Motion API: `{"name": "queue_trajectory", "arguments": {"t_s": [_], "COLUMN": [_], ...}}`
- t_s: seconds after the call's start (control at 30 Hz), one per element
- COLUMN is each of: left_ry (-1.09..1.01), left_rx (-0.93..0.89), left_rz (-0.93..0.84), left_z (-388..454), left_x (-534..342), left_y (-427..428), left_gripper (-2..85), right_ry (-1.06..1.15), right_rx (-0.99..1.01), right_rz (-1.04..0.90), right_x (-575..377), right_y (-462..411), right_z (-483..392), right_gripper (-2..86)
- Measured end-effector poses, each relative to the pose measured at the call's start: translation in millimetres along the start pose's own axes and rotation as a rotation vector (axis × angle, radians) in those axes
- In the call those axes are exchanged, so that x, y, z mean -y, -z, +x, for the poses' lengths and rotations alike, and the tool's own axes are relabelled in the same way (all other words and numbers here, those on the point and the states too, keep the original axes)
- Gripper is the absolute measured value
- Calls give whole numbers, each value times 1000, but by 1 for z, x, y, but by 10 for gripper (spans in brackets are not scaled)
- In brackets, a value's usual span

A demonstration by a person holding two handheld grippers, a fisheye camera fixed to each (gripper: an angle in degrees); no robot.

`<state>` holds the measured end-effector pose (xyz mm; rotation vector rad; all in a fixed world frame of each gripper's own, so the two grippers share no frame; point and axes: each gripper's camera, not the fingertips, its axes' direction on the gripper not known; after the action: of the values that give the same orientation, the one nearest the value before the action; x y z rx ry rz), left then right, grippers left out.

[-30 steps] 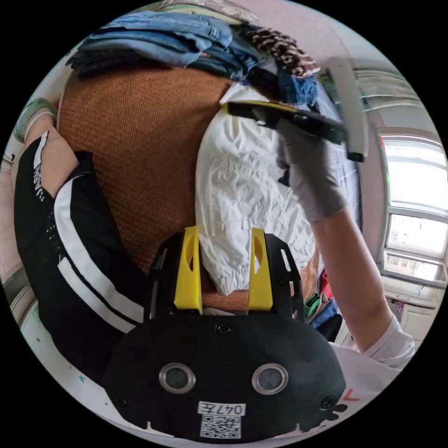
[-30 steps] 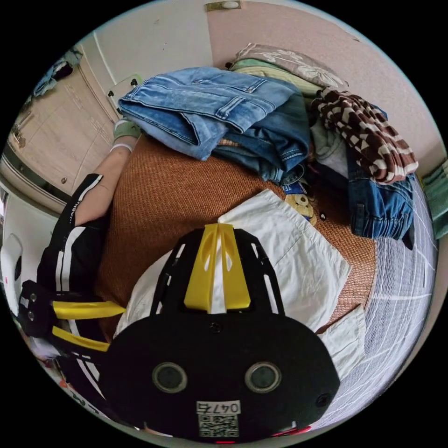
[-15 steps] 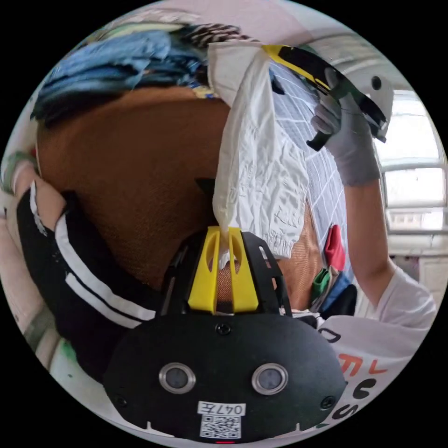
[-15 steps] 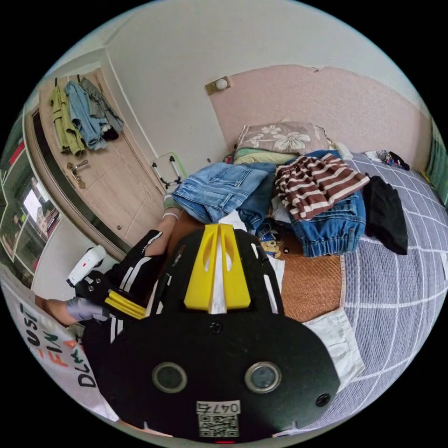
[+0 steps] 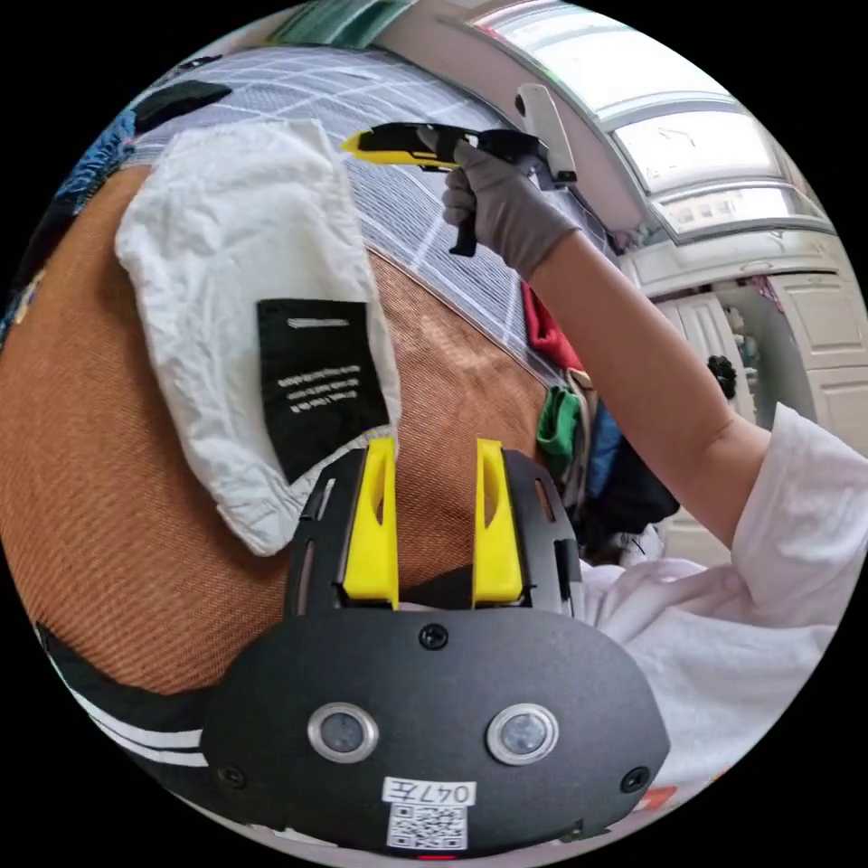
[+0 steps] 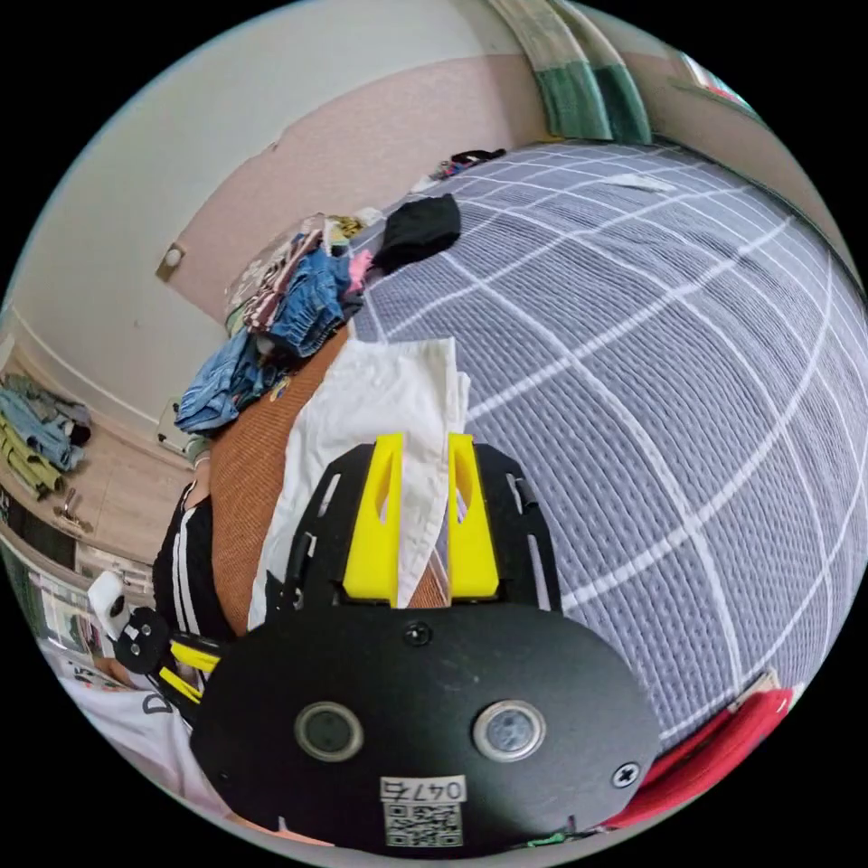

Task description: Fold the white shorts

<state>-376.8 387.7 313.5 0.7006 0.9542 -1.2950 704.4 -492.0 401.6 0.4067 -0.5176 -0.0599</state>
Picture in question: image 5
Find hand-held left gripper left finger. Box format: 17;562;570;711
341;437;401;611

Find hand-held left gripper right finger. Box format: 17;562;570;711
471;439;525;609

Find black garment with white stripes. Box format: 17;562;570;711
33;620;225;771

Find white cupboard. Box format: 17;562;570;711
620;230;868;435

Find window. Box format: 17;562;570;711
467;1;839;245

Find pile of clothes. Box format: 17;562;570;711
0;80;233;340
520;278;681;565

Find person's right forearm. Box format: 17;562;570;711
527;229;774;552

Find person's body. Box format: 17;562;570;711
576;403;868;801

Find person's right hand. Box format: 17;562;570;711
414;127;583;280

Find white shorts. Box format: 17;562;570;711
113;118;402;559

